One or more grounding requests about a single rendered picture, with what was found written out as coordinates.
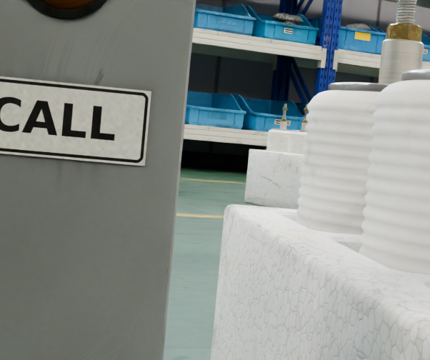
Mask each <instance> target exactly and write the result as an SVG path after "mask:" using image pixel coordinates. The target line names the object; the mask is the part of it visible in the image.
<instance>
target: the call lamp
mask: <svg viewBox="0 0 430 360"><path fill-rule="evenodd" d="M40 1H42V2H43V3H45V4H46V5H48V6H51V7H53V8H56V9H63V10H72V9H79V8H81V7H83V6H86V5H88V4H90V3H91V2H92V1H94V0H40Z"/></svg>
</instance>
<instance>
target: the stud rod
mask: <svg viewBox="0 0 430 360"><path fill-rule="evenodd" d="M415 2H417V0H399V1H398V5H399V6H398V9H397V11H398V12H397V16H398V17H397V18H396V19H398V20H396V22H397V23H396V24H414V21H415V20H414V19H415V17H414V16H416V15H415V13H416V12H415V11H416V9H415V8H416V6H415V5H416V3H415Z"/></svg>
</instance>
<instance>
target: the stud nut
mask: <svg viewBox="0 0 430 360"><path fill-rule="evenodd" d="M422 30H423V28H421V27H420V26H417V25H413V24H389V25H388V26H387V32H386V39H408V40H414V41H421V37H422Z"/></svg>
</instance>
